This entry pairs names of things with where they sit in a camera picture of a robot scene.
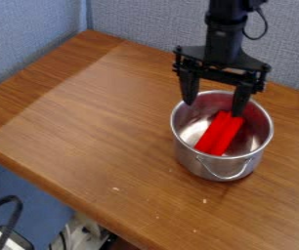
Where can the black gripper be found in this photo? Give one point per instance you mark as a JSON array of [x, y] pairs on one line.
[[220, 61]]

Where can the red plastic block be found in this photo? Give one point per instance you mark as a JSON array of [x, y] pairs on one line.
[[220, 133]]

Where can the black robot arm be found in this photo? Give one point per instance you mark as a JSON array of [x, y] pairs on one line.
[[232, 12]]

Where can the white items under table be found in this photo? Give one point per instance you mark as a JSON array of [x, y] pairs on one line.
[[83, 234]]

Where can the metal pot with handle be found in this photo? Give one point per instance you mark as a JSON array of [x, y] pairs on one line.
[[190, 121]]

